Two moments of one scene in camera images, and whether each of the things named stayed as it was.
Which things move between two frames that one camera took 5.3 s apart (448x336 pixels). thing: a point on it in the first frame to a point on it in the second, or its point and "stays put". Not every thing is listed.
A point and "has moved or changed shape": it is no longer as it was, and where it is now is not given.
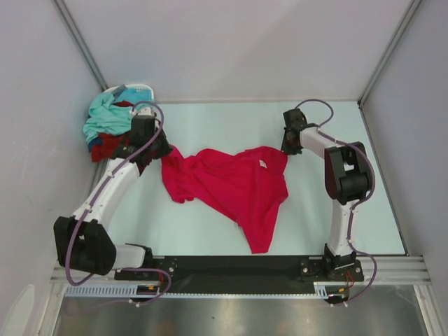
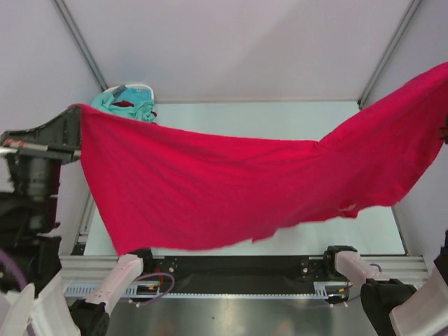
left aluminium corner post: [71, 25] stays put
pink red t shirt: [246, 187] has moved or changed shape
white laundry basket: [110, 89] stays put
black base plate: [237, 275] stays put
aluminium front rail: [396, 270] stays put
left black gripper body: [159, 148] to [40, 168]
